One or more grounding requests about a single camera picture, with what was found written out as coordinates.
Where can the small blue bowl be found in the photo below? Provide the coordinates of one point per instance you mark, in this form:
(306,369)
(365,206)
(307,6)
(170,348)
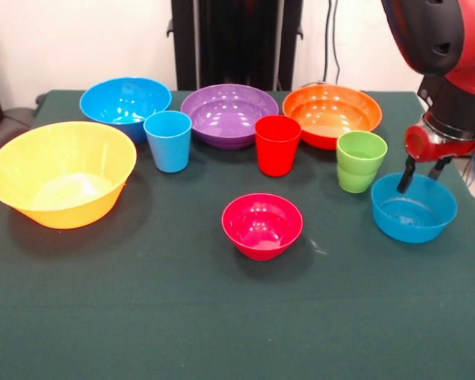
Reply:
(411,231)

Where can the blue cup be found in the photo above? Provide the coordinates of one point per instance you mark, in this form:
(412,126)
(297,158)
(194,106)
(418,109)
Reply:
(168,150)

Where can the dark grey caster foot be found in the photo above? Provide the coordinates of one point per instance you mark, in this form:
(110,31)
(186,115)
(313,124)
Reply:
(17,116)

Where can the pink bowl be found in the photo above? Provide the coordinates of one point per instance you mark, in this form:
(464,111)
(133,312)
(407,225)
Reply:
(261,245)

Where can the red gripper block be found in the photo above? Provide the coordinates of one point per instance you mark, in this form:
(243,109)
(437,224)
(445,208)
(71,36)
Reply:
(431,148)

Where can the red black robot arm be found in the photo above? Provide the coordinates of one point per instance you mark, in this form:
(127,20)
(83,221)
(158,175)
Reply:
(459,59)

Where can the dark green tablecloth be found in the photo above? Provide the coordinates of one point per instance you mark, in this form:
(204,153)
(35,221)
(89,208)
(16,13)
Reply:
(221,308)

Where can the green cup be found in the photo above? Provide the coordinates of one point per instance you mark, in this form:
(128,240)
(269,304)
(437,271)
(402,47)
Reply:
(358,178)

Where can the red cup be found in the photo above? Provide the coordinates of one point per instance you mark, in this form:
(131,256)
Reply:
(277,154)

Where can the purple bowl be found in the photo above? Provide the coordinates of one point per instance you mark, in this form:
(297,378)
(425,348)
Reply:
(221,118)

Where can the large yellow bowl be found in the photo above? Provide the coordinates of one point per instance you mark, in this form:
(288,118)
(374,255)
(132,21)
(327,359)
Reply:
(63,198)

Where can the large blue bowl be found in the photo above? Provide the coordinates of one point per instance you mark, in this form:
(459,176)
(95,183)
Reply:
(118,99)

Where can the orange bowl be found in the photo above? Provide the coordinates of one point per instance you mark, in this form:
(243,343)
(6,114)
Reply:
(332,107)

